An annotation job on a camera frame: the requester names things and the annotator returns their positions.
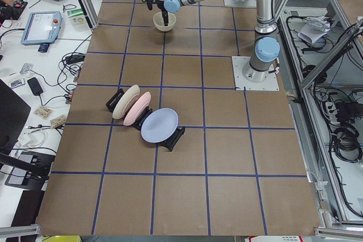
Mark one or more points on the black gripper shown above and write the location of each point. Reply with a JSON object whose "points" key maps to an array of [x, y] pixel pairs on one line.
{"points": [[163, 6]]}

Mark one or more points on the cream ceramic bowl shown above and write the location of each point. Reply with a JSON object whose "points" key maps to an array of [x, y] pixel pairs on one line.
{"points": [[159, 22]]}

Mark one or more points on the green white box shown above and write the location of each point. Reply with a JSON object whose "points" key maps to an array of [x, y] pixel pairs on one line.
{"points": [[76, 17]]}

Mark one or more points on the cream plate in rack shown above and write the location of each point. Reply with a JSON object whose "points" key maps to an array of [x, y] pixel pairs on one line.
{"points": [[126, 102]]}

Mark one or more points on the pink plate in rack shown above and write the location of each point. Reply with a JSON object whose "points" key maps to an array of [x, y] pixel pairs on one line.
{"points": [[137, 109]]}

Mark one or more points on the black plate rack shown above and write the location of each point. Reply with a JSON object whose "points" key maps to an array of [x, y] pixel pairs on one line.
{"points": [[169, 143]]}

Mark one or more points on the blue plate in rack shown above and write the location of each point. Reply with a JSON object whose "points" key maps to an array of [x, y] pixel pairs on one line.
{"points": [[159, 125]]}

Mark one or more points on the near blue teach pendant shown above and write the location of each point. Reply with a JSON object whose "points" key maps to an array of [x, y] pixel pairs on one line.
{"points": [[42, 28]]}

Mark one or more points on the black phone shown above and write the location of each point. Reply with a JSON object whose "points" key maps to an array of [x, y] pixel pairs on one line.
{"points": [[35, 86]]}

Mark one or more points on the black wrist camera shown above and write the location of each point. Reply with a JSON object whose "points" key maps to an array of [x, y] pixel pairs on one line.
{"points": [[150, 4]]}

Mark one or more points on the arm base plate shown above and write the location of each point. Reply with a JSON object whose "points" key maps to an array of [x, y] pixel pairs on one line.
{"points": [[228, 3], [247, 79]]}

